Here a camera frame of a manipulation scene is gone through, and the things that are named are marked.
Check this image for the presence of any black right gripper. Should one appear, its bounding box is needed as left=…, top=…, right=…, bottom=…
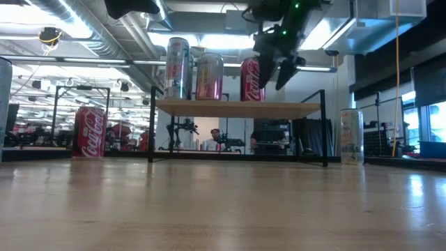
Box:
left=253, top=24, right=307, bottom=91

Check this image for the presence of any red Coca-Cola can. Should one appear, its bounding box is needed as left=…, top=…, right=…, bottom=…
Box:
left=239, top=56, right=266, bottom=102
left=72, top=106, right=107, bottom=158

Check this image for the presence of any pink grey Spindrift can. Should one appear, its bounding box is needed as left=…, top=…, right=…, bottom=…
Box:
left=194, top=52, right=224, bottom=101

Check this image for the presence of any tall silver pink-print can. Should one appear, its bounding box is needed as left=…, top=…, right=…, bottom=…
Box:
left=163, top=36, right=193, bottom=101

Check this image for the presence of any tall white Celsius can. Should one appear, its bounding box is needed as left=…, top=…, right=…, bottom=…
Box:
left=340, top=108, right=364, bottom=166

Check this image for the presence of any grey-blue beverage can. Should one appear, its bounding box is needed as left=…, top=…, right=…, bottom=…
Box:
left=0, top=57, right=13, bottom=163

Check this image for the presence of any person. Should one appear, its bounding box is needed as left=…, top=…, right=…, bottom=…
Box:
left=203, top=128, right=227, bottom=151
left=249, top=128, right=291, bottom=155

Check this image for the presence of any dark fabric panel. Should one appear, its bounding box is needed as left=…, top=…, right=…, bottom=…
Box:
left=291, top=117, right=335, bottom=157

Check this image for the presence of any large white ventilation hood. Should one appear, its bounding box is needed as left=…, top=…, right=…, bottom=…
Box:
left=299, top=0, right=428, bottom=56

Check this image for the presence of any black stand pole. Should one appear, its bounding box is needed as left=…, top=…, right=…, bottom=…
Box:
left=358, top=92, right=401, bottom=154

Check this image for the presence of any black perforated rack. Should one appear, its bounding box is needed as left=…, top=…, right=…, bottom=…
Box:
left=363, top=121, right=393, bottom=157

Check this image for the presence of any red background object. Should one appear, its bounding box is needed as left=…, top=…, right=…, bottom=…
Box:
left=107, top=123, right=133, bottom=151
left=139, top=130, right=151, bottom=152

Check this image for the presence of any dark window blind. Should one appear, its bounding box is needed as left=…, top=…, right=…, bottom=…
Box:
left=413, top=68, right=446, bottom=108

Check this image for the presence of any black monitor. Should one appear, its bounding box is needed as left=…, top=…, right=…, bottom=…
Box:
left=6, top=103, right=20, bottom=147

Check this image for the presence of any blue box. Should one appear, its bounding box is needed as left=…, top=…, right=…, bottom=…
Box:
left=419, top=140, right=444, bottom=160

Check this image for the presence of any silver spiral air duct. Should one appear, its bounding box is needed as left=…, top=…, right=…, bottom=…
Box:
left=29, top=0, right=128, bottom=60

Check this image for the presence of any wooden shelf black metal frame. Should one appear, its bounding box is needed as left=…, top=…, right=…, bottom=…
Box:
left=148, top=85, right=328, bottom=168

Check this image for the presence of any black overhead camera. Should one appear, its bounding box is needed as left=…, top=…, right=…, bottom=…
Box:
left=38, top=26, right=63, bottom=47

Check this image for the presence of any black metal station frame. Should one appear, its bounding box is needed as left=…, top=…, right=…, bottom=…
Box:
left=51, top=85, right=111, bottom=149

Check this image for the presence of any black table edge rail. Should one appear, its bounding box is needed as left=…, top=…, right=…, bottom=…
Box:
left=0, top=146, right=446, bottom=172

